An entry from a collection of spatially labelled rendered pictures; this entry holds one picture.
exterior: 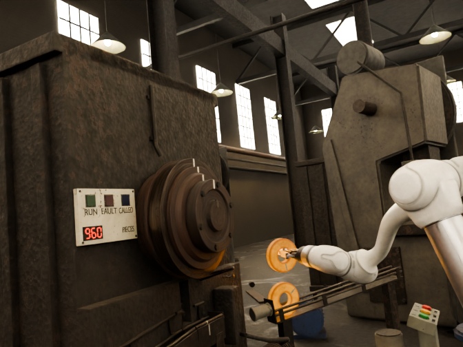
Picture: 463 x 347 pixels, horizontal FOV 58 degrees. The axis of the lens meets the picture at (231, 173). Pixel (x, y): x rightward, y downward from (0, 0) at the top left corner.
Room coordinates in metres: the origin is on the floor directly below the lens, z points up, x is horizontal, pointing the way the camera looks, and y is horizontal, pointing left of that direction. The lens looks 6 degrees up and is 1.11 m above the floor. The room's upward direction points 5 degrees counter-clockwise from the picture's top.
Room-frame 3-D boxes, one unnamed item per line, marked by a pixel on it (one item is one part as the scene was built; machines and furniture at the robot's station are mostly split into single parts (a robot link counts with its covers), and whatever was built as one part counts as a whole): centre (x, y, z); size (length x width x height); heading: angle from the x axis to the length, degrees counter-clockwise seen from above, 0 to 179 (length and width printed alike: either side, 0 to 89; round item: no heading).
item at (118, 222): (1.43, 0.43, 1.15); 0.26 x 0.02 x 0.18; 151
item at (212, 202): (1.63, 0.09, 1.11); 0.28 x 0.06 x 0.28; 151
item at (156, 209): (1.68, 0.17, 1.11); 0.47 x 0.06 x 0.47; 151
